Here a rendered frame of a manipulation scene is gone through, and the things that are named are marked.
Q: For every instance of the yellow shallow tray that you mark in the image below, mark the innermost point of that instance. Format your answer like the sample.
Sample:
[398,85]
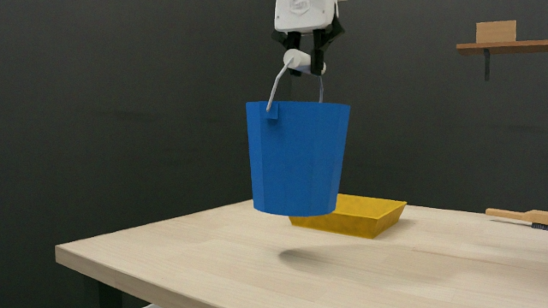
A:
[374,217]

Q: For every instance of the blue bucket with white handle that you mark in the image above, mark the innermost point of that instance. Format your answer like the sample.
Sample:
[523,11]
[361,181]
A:
[296,150]

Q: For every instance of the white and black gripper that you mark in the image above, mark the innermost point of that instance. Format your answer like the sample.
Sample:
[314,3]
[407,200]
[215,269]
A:
[295,17]

